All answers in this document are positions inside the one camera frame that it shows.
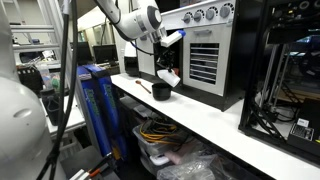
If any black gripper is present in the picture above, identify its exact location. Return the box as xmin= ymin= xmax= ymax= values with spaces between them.
xmin=148 ymin=27 xmax=177 ymax=73

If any black cup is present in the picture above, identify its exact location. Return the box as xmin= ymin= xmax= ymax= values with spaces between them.
xmin=151 ymin=82 xmax=174 ymax=102

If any wooden spoon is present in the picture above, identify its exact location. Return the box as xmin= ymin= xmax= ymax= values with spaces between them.
xmin=134 ymin=79 xmax=152 ymax=95

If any white and black appliance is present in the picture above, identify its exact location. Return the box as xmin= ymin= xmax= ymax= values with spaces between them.
xmin=123 ymin=41 xmax=141 ymax=78

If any black monitor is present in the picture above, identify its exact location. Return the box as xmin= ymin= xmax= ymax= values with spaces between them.
xmin=92 ymin=43 xmax=120 ymax=66

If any white toy kitchen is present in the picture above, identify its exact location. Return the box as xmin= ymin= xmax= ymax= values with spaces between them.
xmin=132 ymin=0 xmax=265 ymax=113

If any pink cloth bundle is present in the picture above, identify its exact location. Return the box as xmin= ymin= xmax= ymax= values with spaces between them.
xmin=164 ymin=142 xmax=202 ymax=166

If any white lidded container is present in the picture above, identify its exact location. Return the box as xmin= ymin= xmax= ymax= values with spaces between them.
xmin=139 ymin=152 xmax=172 ymax=176

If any clear plastic bag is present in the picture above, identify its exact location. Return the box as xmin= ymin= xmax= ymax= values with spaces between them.
xmin=155 ymin=152 xmax=229 ymax=180

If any black sleeved bottle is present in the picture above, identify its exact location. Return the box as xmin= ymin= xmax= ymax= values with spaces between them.
xmin=39 ymin=87 xmax=68 ymax=127

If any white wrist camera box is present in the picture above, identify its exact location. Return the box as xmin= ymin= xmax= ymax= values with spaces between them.
xmin=160 ymin=28 xmax=187 ymax=49

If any black camera cable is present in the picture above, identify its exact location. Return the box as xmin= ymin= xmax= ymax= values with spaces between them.
xmin=129 ymin=39 xmax=157 ymax=57

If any clear bin of cables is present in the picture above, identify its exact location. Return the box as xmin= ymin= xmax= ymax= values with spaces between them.
xmin=132 ymin=117 xmax=188 ymax=157

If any thick black cable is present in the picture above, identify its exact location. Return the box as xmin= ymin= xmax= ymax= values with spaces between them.
xmin=35 ymin=0 xmax=80 ymax=180

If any black 3D printer frame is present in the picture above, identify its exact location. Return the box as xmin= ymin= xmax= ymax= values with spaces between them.
xmin=237 ymin=0 xmax=320 ymax=165

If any aluminium frame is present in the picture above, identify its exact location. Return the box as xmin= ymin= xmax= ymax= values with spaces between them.
xmin=9 ymin=0 xmax=79 ymax=81

